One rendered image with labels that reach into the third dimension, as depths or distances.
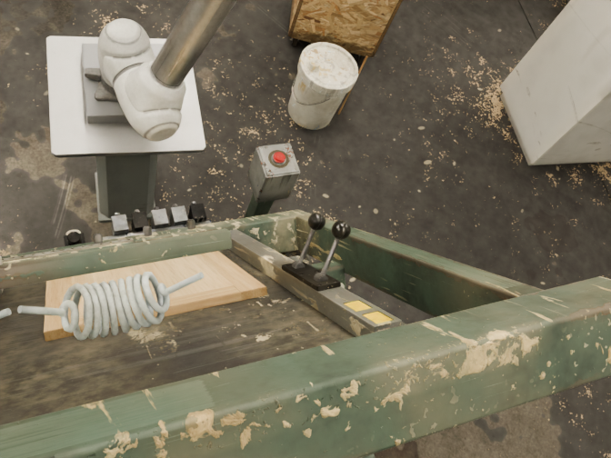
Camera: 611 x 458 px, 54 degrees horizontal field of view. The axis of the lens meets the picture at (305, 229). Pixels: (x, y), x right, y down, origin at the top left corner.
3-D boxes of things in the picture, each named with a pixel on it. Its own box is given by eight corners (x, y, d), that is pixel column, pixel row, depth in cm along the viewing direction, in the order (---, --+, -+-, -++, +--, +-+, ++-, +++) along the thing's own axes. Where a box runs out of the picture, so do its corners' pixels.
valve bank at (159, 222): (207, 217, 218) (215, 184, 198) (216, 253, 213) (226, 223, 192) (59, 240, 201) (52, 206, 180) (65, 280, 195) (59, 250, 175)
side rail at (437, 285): (315, 247, 193) (312, 213, 191) (598, 375, 92) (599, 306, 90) (298, 250, 191) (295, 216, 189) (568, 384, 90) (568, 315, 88)
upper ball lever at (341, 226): (323, 285, 120) (348, 223, 120) (330, 290, 117) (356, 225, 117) (306, 279, 119) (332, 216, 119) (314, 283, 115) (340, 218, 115)
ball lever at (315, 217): (300, 272, 131) (324, 214, 131) (306, 275, 128) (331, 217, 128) (285, 266, 130) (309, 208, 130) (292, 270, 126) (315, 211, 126)
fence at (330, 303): (238, 242, 183) (236, 229, 182) (403, 343, 96) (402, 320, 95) (222, 244, 181) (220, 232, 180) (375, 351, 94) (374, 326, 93)
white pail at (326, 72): (332, 89, 338) (360, 27, 297) (345, 134, 326) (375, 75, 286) (277, 89, 328) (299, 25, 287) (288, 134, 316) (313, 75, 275)
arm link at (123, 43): (139, 47, 207) (139, 1, 188) (160, 90, 203) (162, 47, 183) (92, 58, 201) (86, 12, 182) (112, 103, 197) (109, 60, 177)
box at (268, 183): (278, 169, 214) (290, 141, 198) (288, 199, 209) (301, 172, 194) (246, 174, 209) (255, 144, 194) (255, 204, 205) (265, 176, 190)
